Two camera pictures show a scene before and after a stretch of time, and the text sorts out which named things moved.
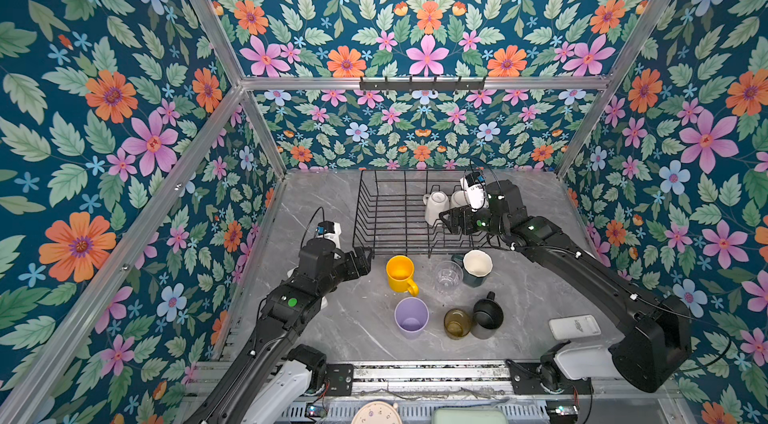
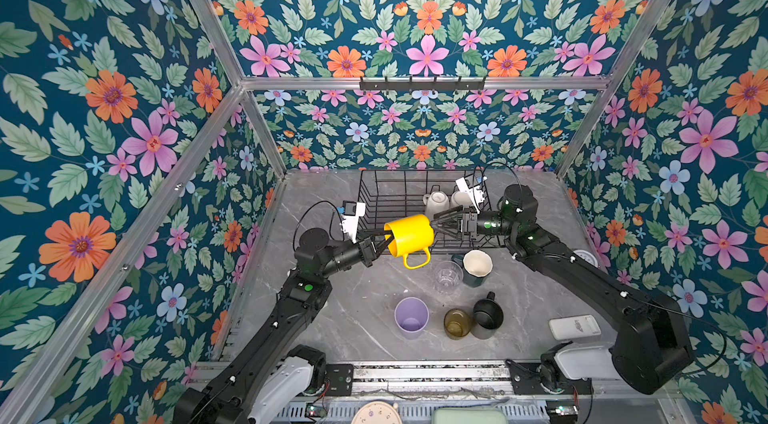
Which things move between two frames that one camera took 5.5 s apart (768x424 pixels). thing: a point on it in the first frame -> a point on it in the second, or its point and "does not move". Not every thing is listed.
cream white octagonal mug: x=435 y=202 does not move
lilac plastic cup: x=412 y=317 does not move
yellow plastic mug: x=400 y=271 -> x=410 y=234
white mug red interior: x=459 y=199 does not move
